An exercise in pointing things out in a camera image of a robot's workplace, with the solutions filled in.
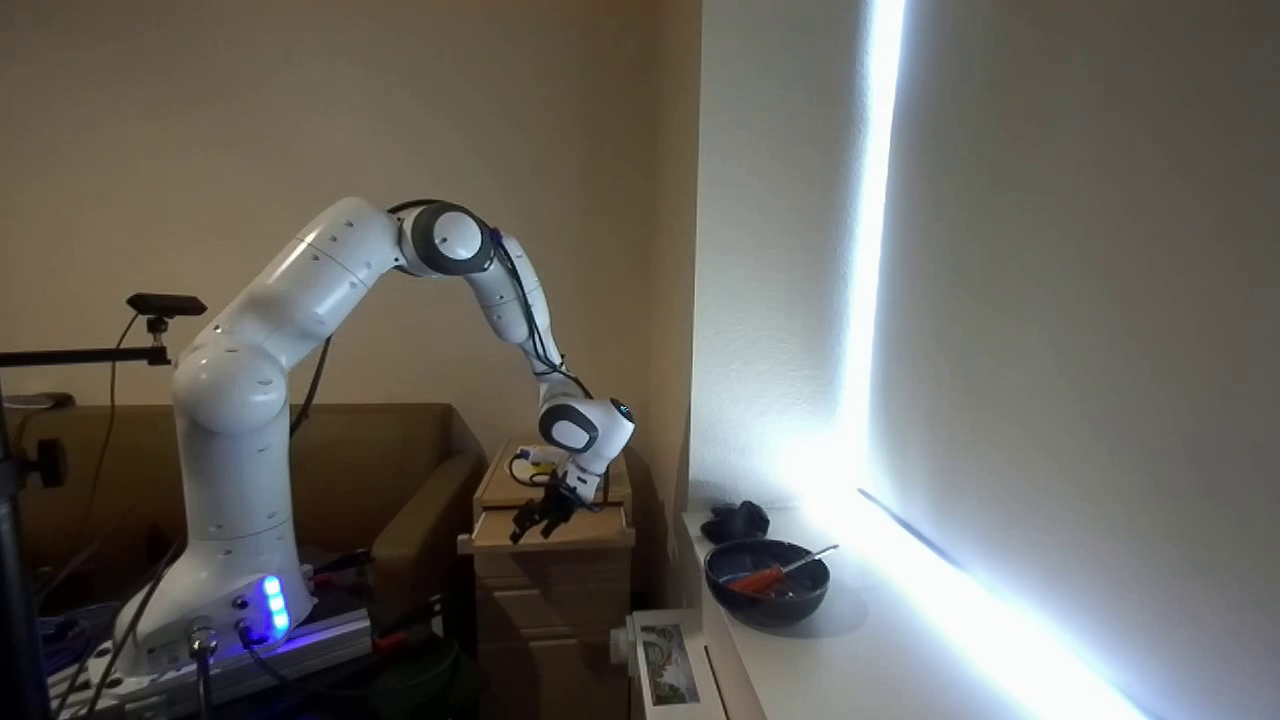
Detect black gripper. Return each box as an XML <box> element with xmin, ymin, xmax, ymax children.
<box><xmin>509</xmin><ymin>483</ymin><xmax>582</xmax><ymax>543</ymax></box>

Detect wooden pull out table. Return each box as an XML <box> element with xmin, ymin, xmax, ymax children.
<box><xmin>454</xmin><ymin>509</ymin><xmax>638</xmax><ymax>559</ymax></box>

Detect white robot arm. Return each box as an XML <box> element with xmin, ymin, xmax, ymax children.
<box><xmin>117</xmin><ymin>195</ymin><xmax>634</xmax><ymax>676</ymax></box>

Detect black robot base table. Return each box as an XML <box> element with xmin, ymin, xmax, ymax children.
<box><xmin>5</xmin><ymin>579</ymin><xmax>460</xmax><ymax>720</ymax></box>

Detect wooden side cabinet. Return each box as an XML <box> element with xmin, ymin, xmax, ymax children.
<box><xmin>460</xmin><ymin>451</ymin><xmax>634</xmax><ymax>720</ymax></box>

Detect brown leather armchair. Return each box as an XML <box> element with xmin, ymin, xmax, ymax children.
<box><xmin>20</xmin><ymin>404</ymin><xmax>484</xmax><ymax>634</ymax></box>

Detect small dark cloth object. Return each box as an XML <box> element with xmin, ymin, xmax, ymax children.
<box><xmin>699</xmin><ymin>500</ymin><xmax>766</xmax><ymax>543</ymax></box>

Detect magazine under table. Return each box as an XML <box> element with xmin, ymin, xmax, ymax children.
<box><xmin>638</xmin><ymin>622</ymin><xmax>699</xmax><ymax>703</ymax></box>

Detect dark blue bowl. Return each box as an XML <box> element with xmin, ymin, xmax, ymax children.
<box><xmin>704</xmin><ymin>539</ymin><xmax>831</xmax><ymax>626</ymax></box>

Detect red handled tool in bowl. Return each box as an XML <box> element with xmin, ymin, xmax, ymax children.
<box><xmin>725</xmin><ymin>543</ymin><xmax>840</xmax><ymax>594</ymax></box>

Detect camera on black stand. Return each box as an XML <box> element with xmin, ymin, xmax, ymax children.
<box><xmin>0</xmin><ymin>293</ymin><xmax>207</xmax><ymax>366</ymax></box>

